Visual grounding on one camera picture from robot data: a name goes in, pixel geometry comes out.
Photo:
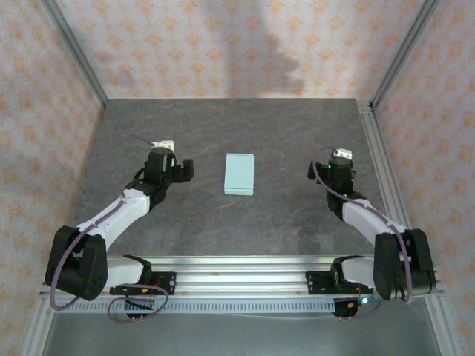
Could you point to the light blue paper box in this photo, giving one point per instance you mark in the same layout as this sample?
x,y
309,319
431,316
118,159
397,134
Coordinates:
x,y
239,174

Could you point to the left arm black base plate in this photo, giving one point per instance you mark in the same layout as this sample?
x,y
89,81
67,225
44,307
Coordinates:
x,y
165,283

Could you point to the aluminium corner post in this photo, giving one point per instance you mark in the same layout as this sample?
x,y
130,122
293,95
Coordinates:
x,y
401,55
81,59

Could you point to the aluminium mounting rail beam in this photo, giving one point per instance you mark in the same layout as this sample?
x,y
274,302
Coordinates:
x,y
241,274

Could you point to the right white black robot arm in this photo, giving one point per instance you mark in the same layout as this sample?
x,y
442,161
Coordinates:
x,y
363,219

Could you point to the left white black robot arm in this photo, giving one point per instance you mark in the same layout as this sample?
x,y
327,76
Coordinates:
x,y
118,215

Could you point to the aluminium side rail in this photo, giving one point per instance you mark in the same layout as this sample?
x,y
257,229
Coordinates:
x,y
378,155

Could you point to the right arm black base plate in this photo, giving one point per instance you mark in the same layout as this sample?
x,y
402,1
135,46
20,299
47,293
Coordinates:
x,y
319,283

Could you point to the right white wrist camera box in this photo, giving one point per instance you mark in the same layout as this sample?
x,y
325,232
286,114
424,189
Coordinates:
x,y
345,153

